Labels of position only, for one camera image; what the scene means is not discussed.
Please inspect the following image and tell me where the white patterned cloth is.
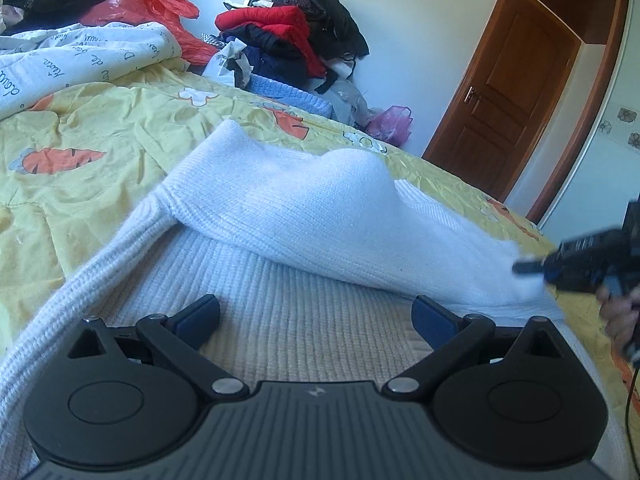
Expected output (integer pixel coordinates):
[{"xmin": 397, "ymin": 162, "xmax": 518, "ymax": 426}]
[{"xmin": 202, "ymin": 40, "xmax": 257, "ymax": 89}]

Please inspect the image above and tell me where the grey plastic bag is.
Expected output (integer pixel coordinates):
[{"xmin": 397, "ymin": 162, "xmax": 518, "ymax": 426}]
[{"xmin": 324, "ymin": 77, "xmax": 372, "ymax": 127}]

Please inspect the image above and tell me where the pink plastic bag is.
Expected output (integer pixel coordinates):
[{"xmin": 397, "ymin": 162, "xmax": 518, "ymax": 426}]
[{"xmin": 366, "ymin": 105, "xmax": 415, "ymax": 148}]

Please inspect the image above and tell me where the light blue knit cloth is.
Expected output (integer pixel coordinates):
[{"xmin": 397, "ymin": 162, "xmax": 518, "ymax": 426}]
[{"xmin": 247, "ymin": 74, "xmax": 334, "ymax": 122}]

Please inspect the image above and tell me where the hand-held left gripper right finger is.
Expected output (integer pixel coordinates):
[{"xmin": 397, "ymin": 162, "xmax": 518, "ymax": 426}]
[{"xmin": 381, "ymin": 295, "xmax": 568, "ymax": 401}]

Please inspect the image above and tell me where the person's right hand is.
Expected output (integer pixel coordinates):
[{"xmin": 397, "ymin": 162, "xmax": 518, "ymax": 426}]
[{"xmin": 597, "ymin": 276, "xmax": 640, "ymax": 361}]

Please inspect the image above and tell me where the black garment on clothes pile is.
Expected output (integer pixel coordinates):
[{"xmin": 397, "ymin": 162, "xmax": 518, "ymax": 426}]
[{"xmin": 262, "ymin": 0, "xmax": 371, "ymax": 62}]

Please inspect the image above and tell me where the red plastic bag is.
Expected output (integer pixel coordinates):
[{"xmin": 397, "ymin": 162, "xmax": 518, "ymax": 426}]
[{"xmin": 79, "ymin": 0, "xmax": 219, "ymax": 67}]

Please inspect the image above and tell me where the wooden wardrobe with white door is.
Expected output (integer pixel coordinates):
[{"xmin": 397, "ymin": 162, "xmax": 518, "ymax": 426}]
[{"xmin": 525, "ymin": 0, "xmax": 640, "ymax": 241}]

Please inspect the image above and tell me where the dark blue garment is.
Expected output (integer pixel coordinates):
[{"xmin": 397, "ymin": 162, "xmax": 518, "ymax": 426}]
[{"xmin": 221, "ymin": 27, "xmax": 315, "ymax": 82}]

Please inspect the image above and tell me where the white printed quilt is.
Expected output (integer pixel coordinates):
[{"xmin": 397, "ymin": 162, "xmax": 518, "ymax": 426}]
[{"xmin": 0, "ymin": 22, "xmax": 184, "ymax": 120}]

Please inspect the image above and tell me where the red puffer jacket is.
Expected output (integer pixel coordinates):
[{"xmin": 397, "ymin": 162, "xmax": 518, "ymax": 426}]
[{"xmin": 215, "ymin": 6, "xmax": 327, "ymax": 80}]

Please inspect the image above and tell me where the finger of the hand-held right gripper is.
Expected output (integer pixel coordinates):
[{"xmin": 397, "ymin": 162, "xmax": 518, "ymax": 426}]
[{"xmin": 512, "ymin": 256, "xmax": 557, "ymax": 277}]

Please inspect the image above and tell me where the black cable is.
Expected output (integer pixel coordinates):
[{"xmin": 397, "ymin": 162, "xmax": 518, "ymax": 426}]
[{"xmin": 626, "ymin": 352, "xmax": 640, "ymax": 463}]

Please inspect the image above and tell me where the white knit sweater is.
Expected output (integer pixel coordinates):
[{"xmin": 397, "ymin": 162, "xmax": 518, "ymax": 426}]
[{"xmin": 0, "ymin": 119, "xmax": 568, "ymax": 413}]

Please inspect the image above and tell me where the brown wooden door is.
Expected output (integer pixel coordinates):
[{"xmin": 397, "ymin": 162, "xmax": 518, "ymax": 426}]
[{"xmin": 422, "ymin": 0, "xmax": 583, "ymax": 202}]

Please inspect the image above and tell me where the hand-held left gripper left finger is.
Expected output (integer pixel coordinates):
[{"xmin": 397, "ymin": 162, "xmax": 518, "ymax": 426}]
[{"xmin": 66, "ymin": 294, "xmax": 250, "ymax": 401}]

